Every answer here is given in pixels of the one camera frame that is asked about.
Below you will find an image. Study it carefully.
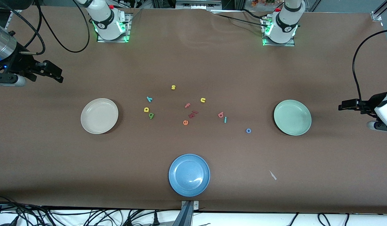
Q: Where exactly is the pale green plate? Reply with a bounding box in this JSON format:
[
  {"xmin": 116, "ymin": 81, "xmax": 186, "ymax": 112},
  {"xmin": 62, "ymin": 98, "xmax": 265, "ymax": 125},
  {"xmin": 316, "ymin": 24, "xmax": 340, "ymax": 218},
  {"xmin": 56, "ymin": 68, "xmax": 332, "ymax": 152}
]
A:
[{"xmin": 273, "ymin": 100, "xmax": 312, "ymax": 136}]

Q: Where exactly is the beige brown plate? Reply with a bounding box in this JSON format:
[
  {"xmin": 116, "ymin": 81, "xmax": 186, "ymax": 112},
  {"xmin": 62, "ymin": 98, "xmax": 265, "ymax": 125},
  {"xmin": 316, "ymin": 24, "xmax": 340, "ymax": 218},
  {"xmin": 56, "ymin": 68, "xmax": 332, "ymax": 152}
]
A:
[{"xmin": 80, "ymin": 98, "xmax": 119, "ymax": 135}]

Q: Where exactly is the grey metal box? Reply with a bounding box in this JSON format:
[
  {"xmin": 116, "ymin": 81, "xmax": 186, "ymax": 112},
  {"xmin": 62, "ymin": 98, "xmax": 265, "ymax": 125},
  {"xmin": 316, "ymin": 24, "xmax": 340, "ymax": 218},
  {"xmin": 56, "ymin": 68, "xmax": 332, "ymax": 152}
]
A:
[{"xmin": 175, "ymin": 0, "xmax": 223, "ymax": 10}]

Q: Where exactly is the blue plate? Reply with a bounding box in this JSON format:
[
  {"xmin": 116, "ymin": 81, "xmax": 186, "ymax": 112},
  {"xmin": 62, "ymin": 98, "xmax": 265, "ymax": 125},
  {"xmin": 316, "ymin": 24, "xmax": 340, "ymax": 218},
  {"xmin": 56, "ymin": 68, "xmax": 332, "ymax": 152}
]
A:
[{"xmin": 168, "ymin": 153, "xmax": 211, "ymax": 197}]

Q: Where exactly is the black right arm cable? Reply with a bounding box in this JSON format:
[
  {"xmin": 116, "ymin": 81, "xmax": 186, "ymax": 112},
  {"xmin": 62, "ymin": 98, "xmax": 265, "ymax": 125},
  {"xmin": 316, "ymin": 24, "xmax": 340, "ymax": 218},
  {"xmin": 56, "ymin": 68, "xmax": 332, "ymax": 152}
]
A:
[{"xmin": 0, "ymin": 0, "xmax": 91, "ymax": 56}]

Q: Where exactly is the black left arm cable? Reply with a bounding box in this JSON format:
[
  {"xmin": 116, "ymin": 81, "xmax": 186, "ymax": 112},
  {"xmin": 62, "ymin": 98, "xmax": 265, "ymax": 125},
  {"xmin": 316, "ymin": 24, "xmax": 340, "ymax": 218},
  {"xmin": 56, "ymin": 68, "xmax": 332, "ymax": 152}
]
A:
[{"xmin": 352, "ymin": 29, "xmax": 387, "ymax": 117}]

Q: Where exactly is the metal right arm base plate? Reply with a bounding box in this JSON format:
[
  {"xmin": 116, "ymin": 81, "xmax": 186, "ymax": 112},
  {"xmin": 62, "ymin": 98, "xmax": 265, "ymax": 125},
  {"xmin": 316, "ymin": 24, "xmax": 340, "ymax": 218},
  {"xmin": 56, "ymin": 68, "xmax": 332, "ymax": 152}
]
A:
[{"xmin": 97, "ymin": 14, "xmax": 132, "ymax": 43}]

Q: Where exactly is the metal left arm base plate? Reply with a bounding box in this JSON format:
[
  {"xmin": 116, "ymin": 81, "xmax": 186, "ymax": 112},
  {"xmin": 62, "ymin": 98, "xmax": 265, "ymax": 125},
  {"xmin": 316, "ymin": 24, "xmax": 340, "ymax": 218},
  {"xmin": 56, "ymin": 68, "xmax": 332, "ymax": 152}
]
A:
[{"xmin": 262, "ymin": 16, "xmax": 296, "ymax": 47}]

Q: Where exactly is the short aluminium frame profile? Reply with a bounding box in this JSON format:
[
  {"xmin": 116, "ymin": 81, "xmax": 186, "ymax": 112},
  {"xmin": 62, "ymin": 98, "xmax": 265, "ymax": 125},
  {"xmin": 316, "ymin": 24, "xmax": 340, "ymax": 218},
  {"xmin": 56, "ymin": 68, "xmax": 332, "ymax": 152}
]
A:
[{"xmin": 371, "ymin": 0, "xmax": 387, "ymax": 22}]

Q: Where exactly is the black looped cable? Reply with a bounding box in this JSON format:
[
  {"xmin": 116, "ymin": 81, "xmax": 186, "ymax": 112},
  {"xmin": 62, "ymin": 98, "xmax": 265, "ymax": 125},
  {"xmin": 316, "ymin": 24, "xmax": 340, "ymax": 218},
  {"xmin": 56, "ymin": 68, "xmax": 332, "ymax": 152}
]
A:
[{"xmin": 317, "ymin": 213, "xmax": 332, "ymax": 226}]

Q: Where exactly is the black cable to arm base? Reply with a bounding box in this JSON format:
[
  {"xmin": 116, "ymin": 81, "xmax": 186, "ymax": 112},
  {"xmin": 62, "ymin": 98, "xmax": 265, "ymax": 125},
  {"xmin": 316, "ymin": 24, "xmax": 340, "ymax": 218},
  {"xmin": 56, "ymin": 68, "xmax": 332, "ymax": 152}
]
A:
[{"xmin": 212, "ymin": 9, "xmax": 269, "ymax": 29}]

